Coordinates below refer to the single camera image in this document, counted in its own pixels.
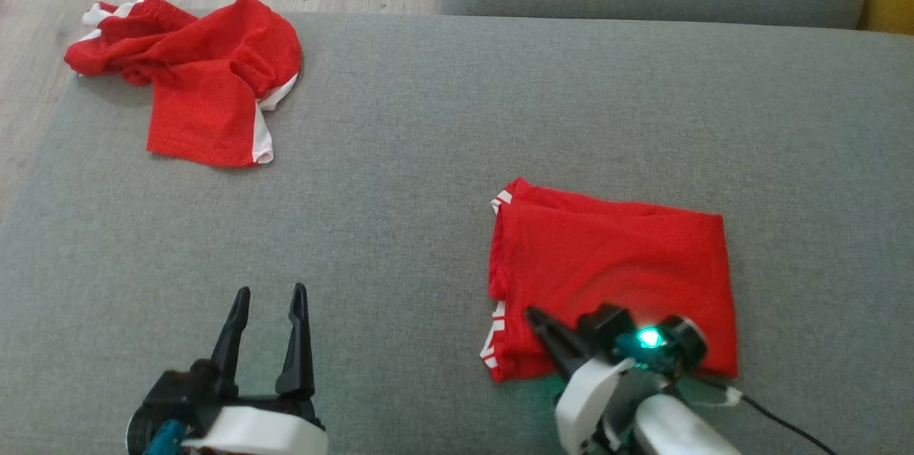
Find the red mesh shorts white stripe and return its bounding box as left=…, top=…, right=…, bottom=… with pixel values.
left=64, top=0, right=303, bottom=169

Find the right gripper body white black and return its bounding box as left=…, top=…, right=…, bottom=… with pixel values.
left=555, top=304, right=709, bottom=455

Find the red jersey with number 23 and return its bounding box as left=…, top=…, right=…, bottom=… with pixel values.
left=478, top=177, right=740, bottom=384

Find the large grey sofa seat cushion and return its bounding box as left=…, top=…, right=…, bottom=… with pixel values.
left=0, top=10, right=914, bottom=455

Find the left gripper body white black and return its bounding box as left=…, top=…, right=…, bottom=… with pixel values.
left=126, top=360, right=330, bottom=455

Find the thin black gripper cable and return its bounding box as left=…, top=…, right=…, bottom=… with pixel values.
left=696, top=375, right=840, bottom=455

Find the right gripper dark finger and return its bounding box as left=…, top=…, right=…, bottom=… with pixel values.
left=524, top=306, right=595, bottom=381

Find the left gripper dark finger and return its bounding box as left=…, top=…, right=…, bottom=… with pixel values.
left=210, top=286, right=252, bottom=399
left=274, top=282, right=316, bottom=401

